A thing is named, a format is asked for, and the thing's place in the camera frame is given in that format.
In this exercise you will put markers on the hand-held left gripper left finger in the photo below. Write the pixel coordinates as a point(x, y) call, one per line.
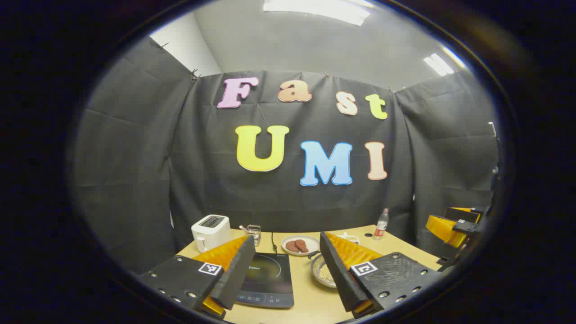
point(238, 274)

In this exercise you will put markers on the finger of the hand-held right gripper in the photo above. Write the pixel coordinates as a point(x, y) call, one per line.
point(443, 229)
point(463, 213)

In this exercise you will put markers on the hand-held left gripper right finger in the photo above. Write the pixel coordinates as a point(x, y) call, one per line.
point(337, 274)

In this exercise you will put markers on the black induction cooktop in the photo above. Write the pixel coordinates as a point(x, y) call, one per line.
point(270, 279)

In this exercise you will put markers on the pile of yellow soybeans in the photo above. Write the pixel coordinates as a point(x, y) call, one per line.
point(327, 274)

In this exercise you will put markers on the white divided dish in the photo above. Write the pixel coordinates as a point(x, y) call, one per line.
point(350, 237)

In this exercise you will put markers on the white round plate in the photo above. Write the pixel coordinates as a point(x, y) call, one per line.
point(310, 240)

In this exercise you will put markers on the brown meat patty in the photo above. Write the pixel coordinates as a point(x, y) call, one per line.
point(301, 245)
point(291, 246)

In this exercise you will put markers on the white toaster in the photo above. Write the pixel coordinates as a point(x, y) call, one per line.
point(211, 234)

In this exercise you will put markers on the clear water bottle red label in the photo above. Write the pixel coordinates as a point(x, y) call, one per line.
point(380, 227)

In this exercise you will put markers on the black backdrop cloth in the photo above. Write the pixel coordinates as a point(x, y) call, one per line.
point(202, 180)

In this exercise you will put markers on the small ceiling light panel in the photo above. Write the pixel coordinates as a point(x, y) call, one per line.
point(438, 64)

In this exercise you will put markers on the large ceiling light panel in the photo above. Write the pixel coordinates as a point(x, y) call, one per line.
point(315, 11)

